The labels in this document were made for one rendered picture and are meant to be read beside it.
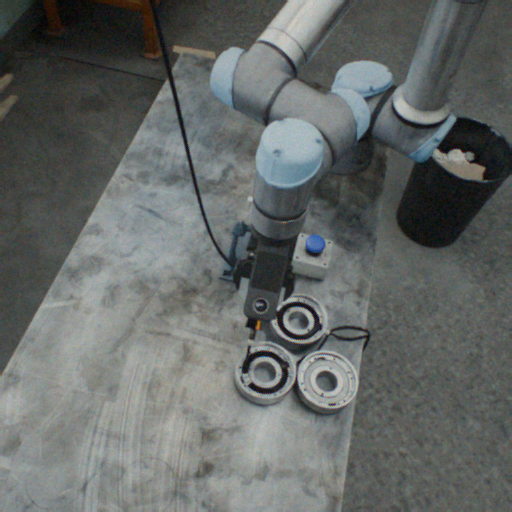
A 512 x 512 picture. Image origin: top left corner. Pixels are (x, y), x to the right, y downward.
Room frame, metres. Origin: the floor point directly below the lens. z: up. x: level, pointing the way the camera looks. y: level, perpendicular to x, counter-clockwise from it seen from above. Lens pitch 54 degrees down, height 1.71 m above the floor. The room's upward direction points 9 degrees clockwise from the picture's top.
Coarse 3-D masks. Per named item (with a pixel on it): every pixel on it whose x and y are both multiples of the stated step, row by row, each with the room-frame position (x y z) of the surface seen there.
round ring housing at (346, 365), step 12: (312, 360) 0.43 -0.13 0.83; (336, 360) 0.44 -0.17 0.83; (300, 372) 0.41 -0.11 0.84; (312, 372) 0.41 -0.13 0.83; (324, 372) 0.42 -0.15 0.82; (336, 372) 0.42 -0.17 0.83; (348, 372) 0.43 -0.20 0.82; (300, 384) 0.38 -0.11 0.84; (312, 384) 0.39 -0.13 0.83; (336, 384) 0.40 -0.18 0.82; (300, 396) 0.37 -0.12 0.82; (324, 396) 0.37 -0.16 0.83; (348, 396) 0.38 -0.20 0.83; (312, 408) 0.35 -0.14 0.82; (324, 408) 0.35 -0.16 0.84; (336, 408) 0.35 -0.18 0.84
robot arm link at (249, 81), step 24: (312, 0) 0.73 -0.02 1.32; (336, 0) 0.74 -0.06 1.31; (288, 24) 0.69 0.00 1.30; (312, 24) 0.70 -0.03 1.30; (336, 24) 0.74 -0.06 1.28; (264, 48) 0.66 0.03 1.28; (288, 48) 0.66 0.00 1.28; (312, 48) 0.69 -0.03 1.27; (216, 72) 0.63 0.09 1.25; (240, 72) 0.62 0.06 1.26; (264, 72) 0.62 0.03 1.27; (288, 72) 0.64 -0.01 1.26; (216, 96) 0.63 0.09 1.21; (240, 96) 0.60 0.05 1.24; (264, 96) 0.59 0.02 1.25; (264, 120) 0.58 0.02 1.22
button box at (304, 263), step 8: (304, 240) 0.69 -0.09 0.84; (328, 240) 0.70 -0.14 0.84; (296, 248) 0.66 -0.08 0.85; (304, 248) 0.67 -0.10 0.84; (328, 248) 0.68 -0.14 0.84; (296, 256) 0.64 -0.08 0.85; (304, 256) 0.65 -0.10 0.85; (312, 256) 0.65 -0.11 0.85; (320, 256) 0.65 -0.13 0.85; (328, 256) 0.66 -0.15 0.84; (296, 264) 0.63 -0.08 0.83; (304, 264) 0.63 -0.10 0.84; (312, 264) 0.63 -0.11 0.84; (320, 264) 0.63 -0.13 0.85; (296, 272) 0.63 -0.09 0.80; (304, 272) 0.63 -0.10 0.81; (312, 272) 0.63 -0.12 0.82; (320, 272) 0.63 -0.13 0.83
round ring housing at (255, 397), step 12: (252, 348) 0.44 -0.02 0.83; (264, 348) 0.44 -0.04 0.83; (276, 348) 0.45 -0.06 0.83; (240, 360) 0.41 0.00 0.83; (264, 360) 0.42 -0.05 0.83; (288, 360) 0.43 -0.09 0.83; (240, 372) 0.39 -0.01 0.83; (252, 372) 0.39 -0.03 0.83; (276, 372) 0.40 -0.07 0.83; (240, 384) 0.36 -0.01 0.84; (264, 384) 0.38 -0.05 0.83; (288, 384) 0.38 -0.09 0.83; (252, 396) 0.35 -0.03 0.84; (264, 396) 0.35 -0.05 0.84; (276, 396) 0.35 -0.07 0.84
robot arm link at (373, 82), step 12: (348, 72) 1.01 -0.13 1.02; (360, 72) 1.01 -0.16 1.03; (372, 72) 1.01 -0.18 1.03; (384, 72) 1.02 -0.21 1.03; (336, 84) 0.99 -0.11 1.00; (348, 84) 0.97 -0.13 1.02; (360, 84) 0.97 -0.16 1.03; (372, 84) 0.97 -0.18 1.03; (384, 84) 0.97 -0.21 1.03; (372, 96) 0.96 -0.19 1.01; (384, 96) 0.96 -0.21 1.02; (372, 108) 0.94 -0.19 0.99; (372, 120) 0.93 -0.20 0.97
